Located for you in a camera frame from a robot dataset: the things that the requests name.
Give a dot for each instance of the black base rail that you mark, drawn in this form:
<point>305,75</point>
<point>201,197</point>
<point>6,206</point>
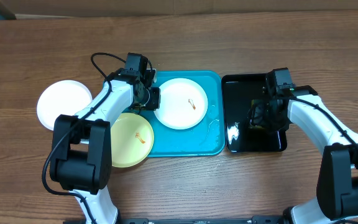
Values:
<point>258,219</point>

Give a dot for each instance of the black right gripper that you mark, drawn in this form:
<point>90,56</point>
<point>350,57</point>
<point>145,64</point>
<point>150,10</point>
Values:
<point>269,127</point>

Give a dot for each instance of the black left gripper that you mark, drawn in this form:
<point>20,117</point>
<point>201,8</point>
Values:
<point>155,104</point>

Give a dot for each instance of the black plastic tray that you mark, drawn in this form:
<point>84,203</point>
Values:
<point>238,92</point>

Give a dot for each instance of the yellow plate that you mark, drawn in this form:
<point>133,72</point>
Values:
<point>132,139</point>

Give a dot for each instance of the white plate with stain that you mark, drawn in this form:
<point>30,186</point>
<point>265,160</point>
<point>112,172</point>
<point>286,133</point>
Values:
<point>183,104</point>

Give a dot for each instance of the large white plate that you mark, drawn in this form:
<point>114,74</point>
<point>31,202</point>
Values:
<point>64,97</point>

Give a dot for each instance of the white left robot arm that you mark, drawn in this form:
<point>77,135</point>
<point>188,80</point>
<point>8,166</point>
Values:
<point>80,159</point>

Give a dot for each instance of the green yellow sponge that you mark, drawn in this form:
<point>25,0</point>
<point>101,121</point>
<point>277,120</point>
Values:
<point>256,113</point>

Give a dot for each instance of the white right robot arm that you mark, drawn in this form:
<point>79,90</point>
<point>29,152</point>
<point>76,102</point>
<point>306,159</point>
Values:
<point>336,198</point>

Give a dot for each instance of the teal plastic tray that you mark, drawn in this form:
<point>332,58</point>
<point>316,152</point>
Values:
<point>207,138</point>

